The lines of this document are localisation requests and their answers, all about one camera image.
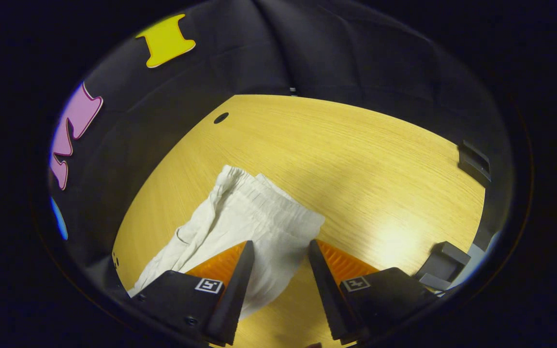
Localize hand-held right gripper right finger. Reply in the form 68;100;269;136
308;239;440;346

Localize white jeans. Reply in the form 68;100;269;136
128;165;326;320

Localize black table clamp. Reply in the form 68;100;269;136
457;140;492;188
414;241;471;291

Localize black backdrop cloth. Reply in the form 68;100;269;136
49;0;513;290

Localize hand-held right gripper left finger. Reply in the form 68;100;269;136
132;240;255;346

